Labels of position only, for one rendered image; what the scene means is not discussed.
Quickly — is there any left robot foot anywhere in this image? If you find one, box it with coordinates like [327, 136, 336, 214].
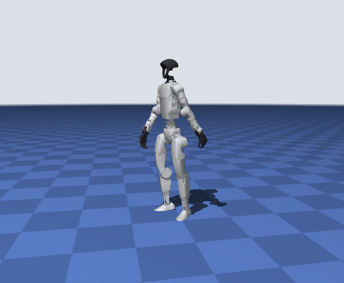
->
[176, 208, 192, 221]

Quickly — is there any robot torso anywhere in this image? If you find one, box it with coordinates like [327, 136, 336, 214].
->
[159, 80, 181, 143]

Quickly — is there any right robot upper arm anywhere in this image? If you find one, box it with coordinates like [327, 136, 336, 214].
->
[152, 85, 161, 114]

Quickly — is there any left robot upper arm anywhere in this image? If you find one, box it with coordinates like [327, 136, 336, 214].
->
[170, 84, 189, 117]

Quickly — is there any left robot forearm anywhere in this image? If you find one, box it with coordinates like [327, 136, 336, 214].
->
[186, 107, 202, 134]

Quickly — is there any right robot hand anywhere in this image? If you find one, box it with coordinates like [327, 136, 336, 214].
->
[139, 126, 149, 149]

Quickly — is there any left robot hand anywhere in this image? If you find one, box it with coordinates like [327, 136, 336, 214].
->
[195, 131, 207, 148]

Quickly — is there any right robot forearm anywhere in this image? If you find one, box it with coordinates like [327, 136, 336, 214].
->
[145, 112, 158, 132]

